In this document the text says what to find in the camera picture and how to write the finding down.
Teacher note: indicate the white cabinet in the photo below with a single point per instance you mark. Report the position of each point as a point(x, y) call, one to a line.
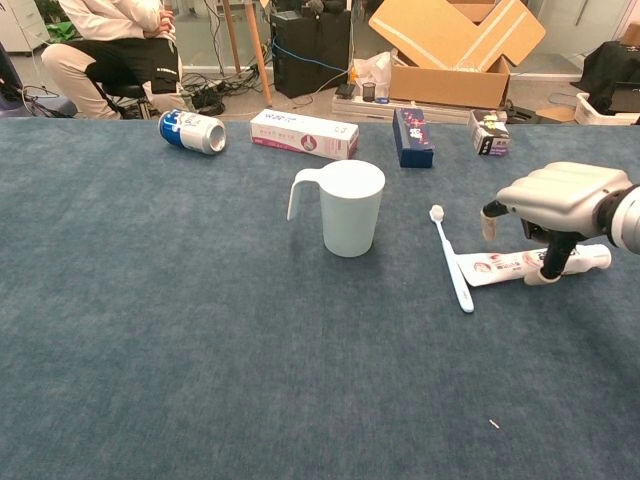
point(20, 22)

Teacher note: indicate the white plastic bag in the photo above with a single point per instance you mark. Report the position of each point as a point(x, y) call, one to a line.
point(372, 70)

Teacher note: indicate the white toothpaste tube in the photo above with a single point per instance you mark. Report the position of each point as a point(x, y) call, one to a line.
point(495, 265)

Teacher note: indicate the small black box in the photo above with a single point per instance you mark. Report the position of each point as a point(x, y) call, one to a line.
point(489, 132)

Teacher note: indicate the black cloth covered object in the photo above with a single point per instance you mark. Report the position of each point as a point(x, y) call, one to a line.
point(612, 70)

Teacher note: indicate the black mesh pen holder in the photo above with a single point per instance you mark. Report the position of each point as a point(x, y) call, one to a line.
point(369, 92)

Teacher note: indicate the seated person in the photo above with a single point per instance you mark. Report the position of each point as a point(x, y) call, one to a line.
point(115, 55)

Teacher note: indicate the white storage bin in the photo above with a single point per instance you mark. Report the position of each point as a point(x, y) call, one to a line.
point(595, 112)

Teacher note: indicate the blue white drink can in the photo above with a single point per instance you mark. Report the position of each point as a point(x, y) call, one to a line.
point(192, 131)

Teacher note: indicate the long white toothpaste box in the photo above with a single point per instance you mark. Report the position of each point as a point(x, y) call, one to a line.
point(300, 132)

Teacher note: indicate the blue padded chair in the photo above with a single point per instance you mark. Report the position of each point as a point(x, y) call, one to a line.
point(30, 107)

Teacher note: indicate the wooden easel leg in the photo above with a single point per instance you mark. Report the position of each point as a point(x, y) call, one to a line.
point(257, 55)

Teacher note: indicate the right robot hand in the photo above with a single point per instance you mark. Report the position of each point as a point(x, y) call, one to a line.
point(565, 200)

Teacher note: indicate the light blue toothbrush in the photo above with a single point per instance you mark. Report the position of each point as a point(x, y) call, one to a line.
point(452, 260)

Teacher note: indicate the aluminium rail stack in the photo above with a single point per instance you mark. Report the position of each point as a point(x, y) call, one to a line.
point(370, 110)

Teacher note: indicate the black computer tower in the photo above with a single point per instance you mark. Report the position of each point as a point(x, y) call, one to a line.
point(310, 55)

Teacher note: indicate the blue felt table mat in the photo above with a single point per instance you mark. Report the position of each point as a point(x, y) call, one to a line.
point(200, 325)

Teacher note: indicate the dark blue long box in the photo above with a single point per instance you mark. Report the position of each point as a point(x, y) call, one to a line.
point(412, 137)

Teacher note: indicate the large open cardboard box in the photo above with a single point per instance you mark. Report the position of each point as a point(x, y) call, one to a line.
point(450, 50)

